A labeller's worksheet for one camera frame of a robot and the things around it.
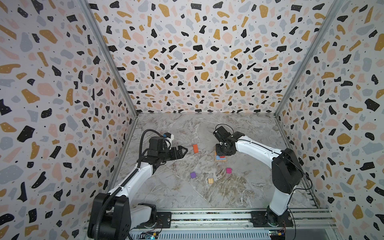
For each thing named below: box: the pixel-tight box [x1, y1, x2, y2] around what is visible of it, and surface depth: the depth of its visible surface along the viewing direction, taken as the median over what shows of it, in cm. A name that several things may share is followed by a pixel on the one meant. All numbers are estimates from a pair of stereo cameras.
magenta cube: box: [226, 167, 233, 174], surface depth 94 cm
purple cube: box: [190, 171, 197, 179], surface depth 92 cm
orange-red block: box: [193, 144, 199, 154], surface depth 105 cm
